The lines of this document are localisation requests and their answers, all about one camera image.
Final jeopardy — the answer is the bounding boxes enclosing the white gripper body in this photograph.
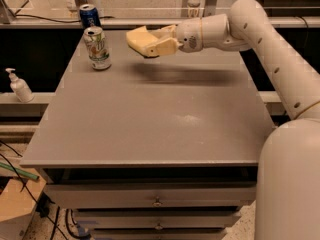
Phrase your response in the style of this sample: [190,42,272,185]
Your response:
[176,18,203,53]

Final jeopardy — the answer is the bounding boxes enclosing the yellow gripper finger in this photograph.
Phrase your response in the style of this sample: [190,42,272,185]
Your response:
[145,37,181,58]
[150,25,176,39]

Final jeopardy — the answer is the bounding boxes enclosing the yellow sponge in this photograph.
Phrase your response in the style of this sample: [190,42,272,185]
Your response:
[126,26,157,57]

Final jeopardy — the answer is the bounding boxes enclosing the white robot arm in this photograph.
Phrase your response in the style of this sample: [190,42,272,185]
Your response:
[148,0,320,240]

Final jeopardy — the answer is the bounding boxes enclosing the white 7up can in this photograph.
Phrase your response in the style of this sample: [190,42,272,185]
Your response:
[83,26,111,70]

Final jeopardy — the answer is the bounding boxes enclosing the blue soda can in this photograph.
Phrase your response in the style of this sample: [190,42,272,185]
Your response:
[79,4,101,29]

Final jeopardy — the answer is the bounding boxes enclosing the grey drawer cabinet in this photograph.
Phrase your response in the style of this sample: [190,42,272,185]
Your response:
[19,28,276,240]

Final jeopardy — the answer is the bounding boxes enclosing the top grey drawer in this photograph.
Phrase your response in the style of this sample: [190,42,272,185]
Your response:
[45,183,256,209]

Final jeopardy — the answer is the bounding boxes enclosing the grey drawer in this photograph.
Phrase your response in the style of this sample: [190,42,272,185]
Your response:
[45,183,256,209]
[91,229,227,240]
[74,209,240,230]

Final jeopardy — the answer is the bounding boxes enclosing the white pump bottle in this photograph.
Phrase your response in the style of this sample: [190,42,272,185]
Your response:
[5,68,34,103]

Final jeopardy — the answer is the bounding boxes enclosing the middle grey drawer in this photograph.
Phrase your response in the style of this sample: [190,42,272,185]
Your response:
[74,209,240,230]

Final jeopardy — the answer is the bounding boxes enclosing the bottom grey drawer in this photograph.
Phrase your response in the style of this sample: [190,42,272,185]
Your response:
[91,229,227,240]

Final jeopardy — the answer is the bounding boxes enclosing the green rod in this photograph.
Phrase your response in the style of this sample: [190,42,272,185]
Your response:
[0,162,39,181]

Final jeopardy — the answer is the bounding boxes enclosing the cardboard box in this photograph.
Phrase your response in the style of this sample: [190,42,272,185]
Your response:
[0,178,46,240]

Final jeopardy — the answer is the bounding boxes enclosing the black cable on ledge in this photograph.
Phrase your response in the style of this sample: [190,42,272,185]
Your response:
[13,0,116,24]

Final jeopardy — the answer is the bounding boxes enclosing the black floor cables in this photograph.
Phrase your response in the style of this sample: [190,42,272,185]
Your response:
[0,139,92,240]

